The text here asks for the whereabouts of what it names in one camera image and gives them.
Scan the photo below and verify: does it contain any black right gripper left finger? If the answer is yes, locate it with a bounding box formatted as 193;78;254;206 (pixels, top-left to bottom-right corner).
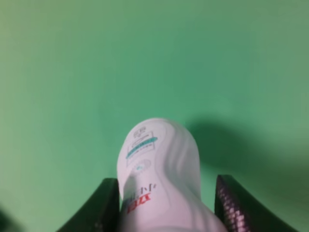
58;178;120;232

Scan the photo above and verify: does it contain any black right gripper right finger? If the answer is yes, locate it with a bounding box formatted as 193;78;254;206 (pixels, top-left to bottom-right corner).
214;175;296;232

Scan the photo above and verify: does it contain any white bottle with brush cap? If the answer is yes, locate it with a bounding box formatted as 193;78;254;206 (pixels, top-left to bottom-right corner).
117;118;226;232

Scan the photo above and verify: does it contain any green table cloth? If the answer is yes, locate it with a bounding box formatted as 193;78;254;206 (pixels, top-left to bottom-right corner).
0;0;309;232

